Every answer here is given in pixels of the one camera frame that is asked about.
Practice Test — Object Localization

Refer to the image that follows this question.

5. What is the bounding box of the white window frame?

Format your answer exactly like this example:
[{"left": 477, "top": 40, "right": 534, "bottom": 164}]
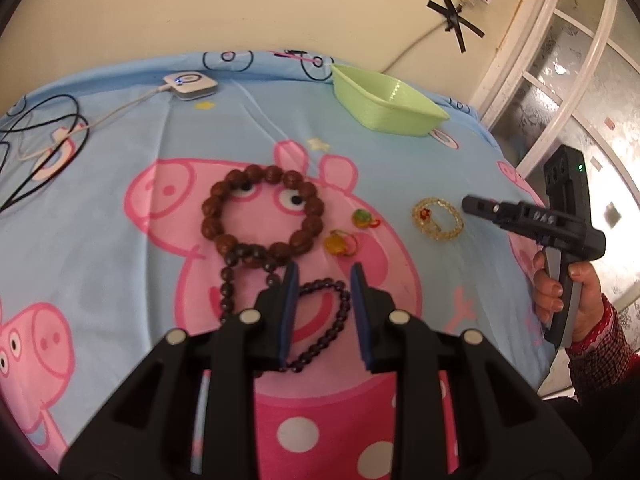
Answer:
[{"left": 470, "top": 0, "right": 640, "bottom": 311}]

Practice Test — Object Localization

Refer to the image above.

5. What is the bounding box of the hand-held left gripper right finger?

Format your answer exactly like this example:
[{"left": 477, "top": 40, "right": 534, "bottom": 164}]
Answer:
[{"left": 350, "top": 262, "right": 593, "bottom": 480}]

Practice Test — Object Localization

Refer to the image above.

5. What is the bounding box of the dark bead necklace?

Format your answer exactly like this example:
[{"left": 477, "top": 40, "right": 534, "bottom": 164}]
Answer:
[{"left": 219, "top": 242, "right": 283, "bottom": 323}]

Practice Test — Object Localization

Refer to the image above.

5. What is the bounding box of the yellow crystal bracelet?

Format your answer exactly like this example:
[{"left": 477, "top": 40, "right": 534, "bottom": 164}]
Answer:
[{"left": 411, "top": 196, "right": 465, "bottom": 243}]

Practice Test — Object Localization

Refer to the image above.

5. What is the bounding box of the amber pendant charm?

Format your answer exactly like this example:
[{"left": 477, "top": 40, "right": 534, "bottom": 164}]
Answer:
[{"left": 324, "top": 230, "right": 359, "bottom": 257}]

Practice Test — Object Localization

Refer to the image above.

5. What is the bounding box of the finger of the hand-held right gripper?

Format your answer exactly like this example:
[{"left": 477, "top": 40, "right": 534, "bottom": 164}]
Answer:
[{"left": 461, "top": 195, "right": 501, "bottom": 223}]

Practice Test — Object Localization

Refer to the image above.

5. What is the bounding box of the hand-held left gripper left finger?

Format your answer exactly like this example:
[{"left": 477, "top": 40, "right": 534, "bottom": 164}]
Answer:
[{"left": 59, "top": 261, "right": 301, "bottom": 480}]

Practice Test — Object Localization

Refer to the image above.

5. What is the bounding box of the white charger cable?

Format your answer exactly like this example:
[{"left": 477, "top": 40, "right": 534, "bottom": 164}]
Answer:
[{"left": 17, "top": 85, "right": 173, "bottom": 161}]

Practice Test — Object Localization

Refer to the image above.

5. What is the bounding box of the person's right forearm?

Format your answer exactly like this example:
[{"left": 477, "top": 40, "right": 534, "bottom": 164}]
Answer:
[{"left": 565, "top": 295, "right": 640, "bottom": 403}]

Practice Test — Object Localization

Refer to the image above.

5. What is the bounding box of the white wall cable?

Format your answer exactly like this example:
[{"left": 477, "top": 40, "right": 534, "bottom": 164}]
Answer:
[{"left": 377, "top": 10, "right": 458, "bottom": 75}]

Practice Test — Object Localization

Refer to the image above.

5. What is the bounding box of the green pendant charm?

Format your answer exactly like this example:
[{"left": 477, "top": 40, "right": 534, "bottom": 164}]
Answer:
[{"left": 351, "top": 208, "right": 382, "bottom": 229}]

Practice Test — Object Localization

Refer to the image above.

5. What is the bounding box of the person's right hand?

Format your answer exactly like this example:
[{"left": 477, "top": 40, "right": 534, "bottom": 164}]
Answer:
[{"left": 532, "top": 250, "right": 603, "bottom": 343}]

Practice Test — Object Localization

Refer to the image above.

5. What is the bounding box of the small white charger device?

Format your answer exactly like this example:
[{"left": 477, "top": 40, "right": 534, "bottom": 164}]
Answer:
[{"left": 163, "top": 71, "right": 219, "bottom": 102}]

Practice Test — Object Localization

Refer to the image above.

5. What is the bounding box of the black cable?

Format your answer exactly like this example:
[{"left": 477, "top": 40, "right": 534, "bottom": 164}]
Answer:
[{"left": 0, "top": 94, "right": 92, "bottom": 213}]

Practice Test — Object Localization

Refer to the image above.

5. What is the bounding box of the brown wooden bead bracelet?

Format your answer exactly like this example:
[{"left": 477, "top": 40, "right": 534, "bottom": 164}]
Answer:
[{"left": 200, "top": 165, "right": 326, "bottom": 257}]

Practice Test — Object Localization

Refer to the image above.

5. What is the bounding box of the black tape cross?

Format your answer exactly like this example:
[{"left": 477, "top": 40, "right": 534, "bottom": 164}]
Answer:
[{"left": 426, "top": 0, "right": 486, "bottom": 53}]

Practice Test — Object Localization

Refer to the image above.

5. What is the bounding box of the blue cartoon pig blanket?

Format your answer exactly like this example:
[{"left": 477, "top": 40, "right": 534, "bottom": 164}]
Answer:
[{"left": 0, "top": 49, "right": 566, "bottom": 480}]

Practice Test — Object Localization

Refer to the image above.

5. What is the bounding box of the purple bead bracelet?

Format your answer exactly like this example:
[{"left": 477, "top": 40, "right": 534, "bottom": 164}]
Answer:
[{"left": 257, "top": 277, "right": 352, "bottom": 375}]

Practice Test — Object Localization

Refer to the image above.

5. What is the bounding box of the green plastic basket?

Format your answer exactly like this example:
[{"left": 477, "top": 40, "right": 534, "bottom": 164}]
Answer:
[{"left": 330, "top": 63, "right": 450, "bottom": 137}]

